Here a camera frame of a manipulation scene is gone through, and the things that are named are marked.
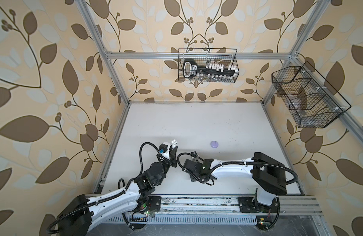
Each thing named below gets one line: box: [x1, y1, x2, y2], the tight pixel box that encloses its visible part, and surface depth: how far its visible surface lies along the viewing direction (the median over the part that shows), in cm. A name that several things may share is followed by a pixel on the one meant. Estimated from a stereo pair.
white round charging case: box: [171, 139, 179, 149], surface depth 79 cm
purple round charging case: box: [210, 140, 219, 149], surface depth 98 cm
